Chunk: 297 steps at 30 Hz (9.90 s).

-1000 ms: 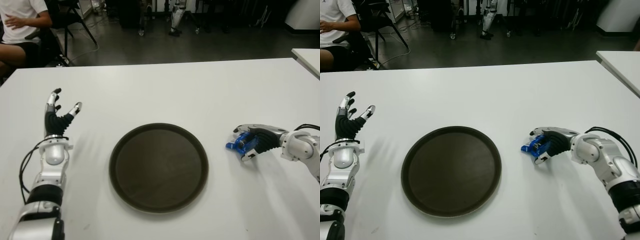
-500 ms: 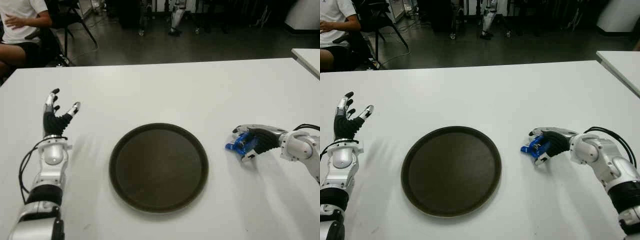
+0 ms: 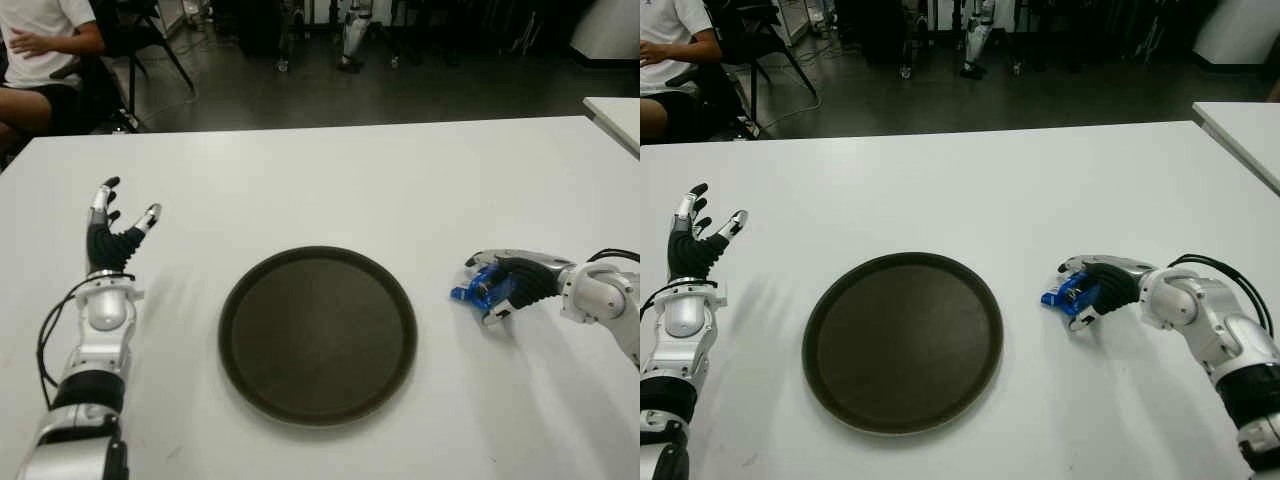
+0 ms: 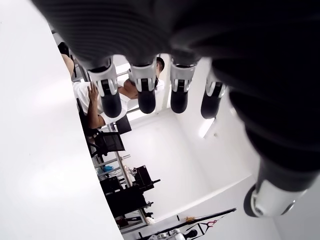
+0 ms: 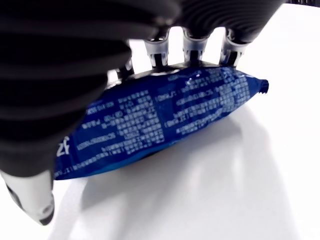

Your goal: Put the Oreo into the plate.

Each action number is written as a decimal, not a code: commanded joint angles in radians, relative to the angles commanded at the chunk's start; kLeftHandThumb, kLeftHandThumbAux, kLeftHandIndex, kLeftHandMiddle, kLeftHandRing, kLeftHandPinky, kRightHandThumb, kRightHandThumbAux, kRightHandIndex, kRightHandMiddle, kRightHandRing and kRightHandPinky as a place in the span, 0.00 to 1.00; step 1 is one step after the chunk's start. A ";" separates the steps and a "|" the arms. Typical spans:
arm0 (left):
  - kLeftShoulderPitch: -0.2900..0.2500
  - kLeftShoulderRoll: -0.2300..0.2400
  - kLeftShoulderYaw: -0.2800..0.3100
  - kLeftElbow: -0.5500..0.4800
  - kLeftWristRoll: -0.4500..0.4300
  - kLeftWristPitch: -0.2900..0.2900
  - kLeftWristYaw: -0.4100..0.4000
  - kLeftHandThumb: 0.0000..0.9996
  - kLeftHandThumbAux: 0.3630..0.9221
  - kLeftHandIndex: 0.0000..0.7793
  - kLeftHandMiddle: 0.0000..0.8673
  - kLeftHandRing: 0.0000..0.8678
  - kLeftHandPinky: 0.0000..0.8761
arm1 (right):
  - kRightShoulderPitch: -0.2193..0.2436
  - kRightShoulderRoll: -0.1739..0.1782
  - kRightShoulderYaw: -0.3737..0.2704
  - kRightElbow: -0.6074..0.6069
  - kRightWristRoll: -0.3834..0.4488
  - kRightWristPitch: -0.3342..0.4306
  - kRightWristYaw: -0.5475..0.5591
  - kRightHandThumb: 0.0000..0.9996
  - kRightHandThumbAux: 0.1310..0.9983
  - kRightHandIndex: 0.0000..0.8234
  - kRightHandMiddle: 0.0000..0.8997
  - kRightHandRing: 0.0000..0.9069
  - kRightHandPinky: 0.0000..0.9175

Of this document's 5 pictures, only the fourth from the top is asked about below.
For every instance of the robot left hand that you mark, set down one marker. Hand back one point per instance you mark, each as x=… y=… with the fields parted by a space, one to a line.
x=225 y=37

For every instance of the dark-haired person head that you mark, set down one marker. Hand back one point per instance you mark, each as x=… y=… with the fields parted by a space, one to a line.
x=160 y=65

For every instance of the ceiling light strip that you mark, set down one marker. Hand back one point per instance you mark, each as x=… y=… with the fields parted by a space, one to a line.
x=208 y=128

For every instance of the black monitor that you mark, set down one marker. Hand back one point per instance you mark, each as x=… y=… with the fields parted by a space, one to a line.
x=123 y=125

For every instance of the seated person white shirt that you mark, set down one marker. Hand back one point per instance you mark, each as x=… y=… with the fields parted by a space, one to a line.
x=82 y=96

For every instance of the black chair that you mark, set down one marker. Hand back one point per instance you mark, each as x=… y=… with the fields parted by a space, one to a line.
x=112 y=143

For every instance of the black boom stand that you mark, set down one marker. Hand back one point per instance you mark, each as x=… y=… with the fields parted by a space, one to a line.
x=231 y=210

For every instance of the black equipment cart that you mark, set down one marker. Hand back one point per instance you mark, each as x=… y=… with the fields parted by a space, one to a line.
x=130 y=200

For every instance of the white humanoid robot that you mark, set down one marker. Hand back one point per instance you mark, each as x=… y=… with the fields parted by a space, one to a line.
x=175 y=235

